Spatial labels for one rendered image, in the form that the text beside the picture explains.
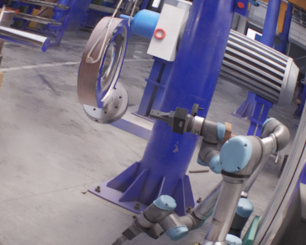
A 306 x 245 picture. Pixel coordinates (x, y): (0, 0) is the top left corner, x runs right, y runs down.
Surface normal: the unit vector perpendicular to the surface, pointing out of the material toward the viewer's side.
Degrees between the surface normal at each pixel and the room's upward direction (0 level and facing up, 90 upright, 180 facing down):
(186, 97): 90
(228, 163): 80
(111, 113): 50
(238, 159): 82
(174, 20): 90
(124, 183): 90
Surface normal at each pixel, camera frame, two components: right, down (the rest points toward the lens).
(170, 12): -0.35, 0.10
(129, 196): 0.68, 0.37
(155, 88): 0.89, 0.36
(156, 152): -0.55, 0.01
